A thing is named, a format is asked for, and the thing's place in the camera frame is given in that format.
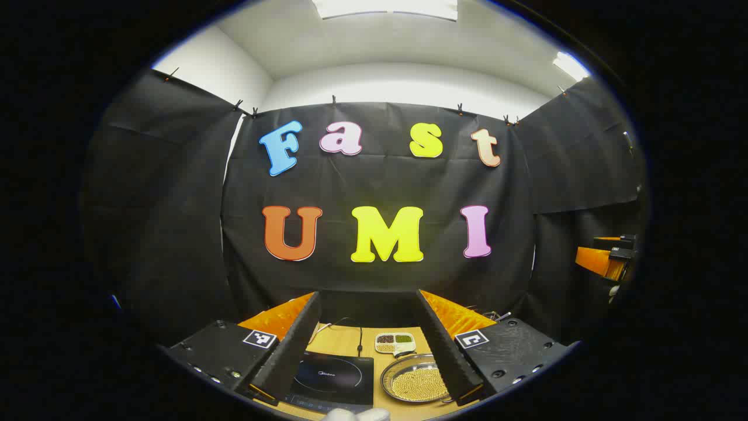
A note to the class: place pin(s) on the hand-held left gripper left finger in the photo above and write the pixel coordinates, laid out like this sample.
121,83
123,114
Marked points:
292,351

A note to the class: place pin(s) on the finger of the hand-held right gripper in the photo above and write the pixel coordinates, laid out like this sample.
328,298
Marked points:
593,260
628,241

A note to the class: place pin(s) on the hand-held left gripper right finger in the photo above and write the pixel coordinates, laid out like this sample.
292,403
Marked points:
447,351

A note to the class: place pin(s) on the pile of yellow soybeans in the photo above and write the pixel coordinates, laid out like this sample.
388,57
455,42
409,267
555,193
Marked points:
418,385

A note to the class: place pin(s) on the black induction cooktop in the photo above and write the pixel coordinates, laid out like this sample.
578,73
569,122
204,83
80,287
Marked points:
339,380

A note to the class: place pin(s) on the white divided dish of beans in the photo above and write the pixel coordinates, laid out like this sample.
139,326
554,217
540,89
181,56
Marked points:
403,339

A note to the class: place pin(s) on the row of black cloth clips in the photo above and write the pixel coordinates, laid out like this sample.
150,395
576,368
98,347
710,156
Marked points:
460,109

